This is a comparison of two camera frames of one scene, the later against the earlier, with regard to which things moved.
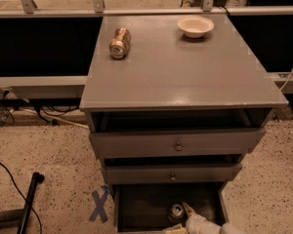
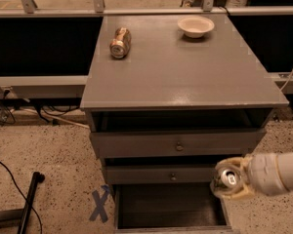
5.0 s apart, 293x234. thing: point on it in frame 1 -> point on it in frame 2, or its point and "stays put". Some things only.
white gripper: x=197 y=224 -> x=262 y=174
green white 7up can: x=176 y=211 -> x=227 y=175
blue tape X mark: x=99 y=204 stays put
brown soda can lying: x=121 y=43 stays put
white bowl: x=195 y=26 stays put
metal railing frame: x=69 y=87 stays put
